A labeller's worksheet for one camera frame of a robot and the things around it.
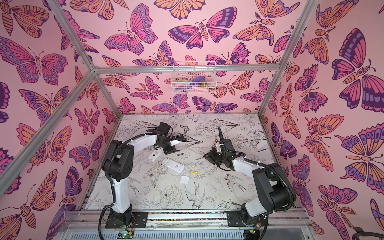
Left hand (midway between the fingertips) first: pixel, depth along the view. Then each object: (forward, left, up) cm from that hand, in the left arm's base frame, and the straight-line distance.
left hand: (175, 147), depth 98 cm
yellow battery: (-16, -13, -3) cm, 21 cm away
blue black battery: (-4, -3, -2) cm, 5 cm away
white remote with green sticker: (-5, +13, -2) cm, 14 cm away
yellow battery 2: (+6, -26, -3) cm, 27 cm away
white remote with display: (-12, +1, -2) cm, 12 cm away
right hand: (-8, -19, +5) cm, 21 cm away
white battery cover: (-20, -7, -3) cm, 22 cm away
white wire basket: (+34, -13, +30) cm, 47 cm away
